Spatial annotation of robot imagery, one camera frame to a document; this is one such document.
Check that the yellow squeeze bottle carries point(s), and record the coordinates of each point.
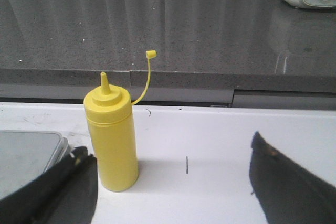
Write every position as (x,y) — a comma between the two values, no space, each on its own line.
(109,116)

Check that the silver electronic kitchen scale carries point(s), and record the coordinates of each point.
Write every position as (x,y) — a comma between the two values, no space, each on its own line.
(25,155)

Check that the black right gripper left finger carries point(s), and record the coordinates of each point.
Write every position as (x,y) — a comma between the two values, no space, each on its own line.
(66,193)

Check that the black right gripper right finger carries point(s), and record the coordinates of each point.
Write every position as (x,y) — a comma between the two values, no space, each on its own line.
(287,192)

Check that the grey stone counter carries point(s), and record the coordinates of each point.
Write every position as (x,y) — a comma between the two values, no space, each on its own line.
(234,53)

